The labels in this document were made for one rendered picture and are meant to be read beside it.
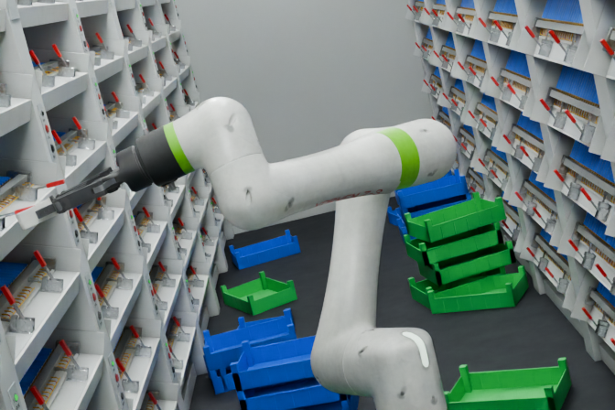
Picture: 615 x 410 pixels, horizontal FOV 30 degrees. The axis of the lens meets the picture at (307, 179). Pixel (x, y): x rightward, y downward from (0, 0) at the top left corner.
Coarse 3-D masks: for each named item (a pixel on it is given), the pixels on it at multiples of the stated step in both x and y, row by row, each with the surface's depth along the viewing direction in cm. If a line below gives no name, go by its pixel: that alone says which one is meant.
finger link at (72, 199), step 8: (96, 184) 191; (72, 192) 192; (80, 192) 192; (88, 192) 192; (104, 192) 191; (56, 200) 193; (64, 200) 193; (72, 200) 193; (80, 200) 192; (88, 200) 192; (64, 208) 193
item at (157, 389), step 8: (152, 384) 321; (160, 384) 321; (168, 384) 321; (176, 384) 321; (152, 392) 319; (160, 392) 321; (168, 392) 321; (176, 392) 321; (144, 400) 313; (152, 400) 304; (160, 400) 321; (168, 400) 321; (176, 400) 321; (144, 408) 307; (152, 408) 312; (160, 408) 306; (168, 408) 315; (176, 408) 320
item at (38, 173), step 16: (0, 160) 239; (16, 160) 239; (0, 176) 239; (32, 176) 239; (48, 176) 239; (48, 192) 233; (16, 208) 216; (16, 224) 205; (0, 240) 193; (16, 240) 206; (0, 256) 194
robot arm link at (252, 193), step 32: (256, 160) 191; (288, 160) 198; (320, 160) 200; (352, 160) 203; (384, 160) 207; (224, 192) 190; (256, 192) 188; (288, 192) 193; (320, 192) 198; (352, 192) 204; (384, 192) 211; (256, 224) 191
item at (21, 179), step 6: (18, 174) 237; (12, 180) 229; (18, 180) 230; (24, 180) 234; (6, 186) 223; (12, 186) 224; (0, 192) 217; (6, 192) 220; (12, 192) 224; (0, 198) 215; (6, 198) 219; (12, 198) 219; (0, 204) 213; (0, 210) 208
